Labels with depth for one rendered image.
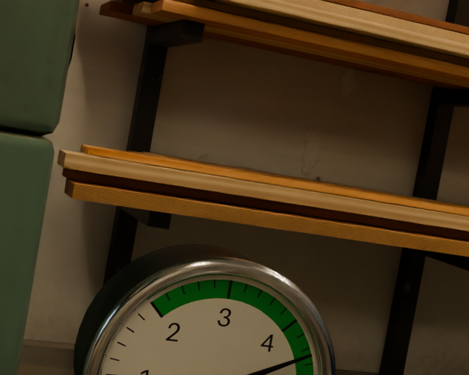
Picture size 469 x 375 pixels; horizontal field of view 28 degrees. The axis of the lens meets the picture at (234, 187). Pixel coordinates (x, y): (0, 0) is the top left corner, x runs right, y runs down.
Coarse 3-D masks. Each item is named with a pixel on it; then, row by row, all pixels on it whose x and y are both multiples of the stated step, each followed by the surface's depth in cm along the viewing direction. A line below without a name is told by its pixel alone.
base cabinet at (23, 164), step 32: (0, 160) 27; (32, 160) 27; (0, 192) 27; (32, 192) 27; (0, 224) 27; (32, 224) 27; (0, 256) 27; (32, 256) 27; (0, 288) 27; (0, 320) 27; (0, 352) 27
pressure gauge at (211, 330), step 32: (160, 256) 23; (192, 256) 23; (224, 256) 23; (128, 288) 22; (160, 288) 22; (192, 288) 22; (224, 288) 22; (256, 288) 22; (288, 288) 22; (96, 320) 23; (128, 320) 22; (160, 320) 22; (192, 320) 22; (224, 320) 22; (256, 320) 23; (288, 320) 23; (320, 320) 23; (96, 352) 21; (128, 352) 22; (160, 352) 22; (192, 352) 22; (224, 352) 22; (256, 352) 23; (288, 352) 23; (320, 352) 23
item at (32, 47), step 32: (0, 0) 26; (32, 0) 26; (64, 0) 27; (0, 32) 26; (32, 32) 27; (64, 32) 27; (0, 64) 26; (32, 64) 27; (64, 64) 27; (0, 96) 26; (32, 96) 27; (0, 128) 27; (32, 128) 27
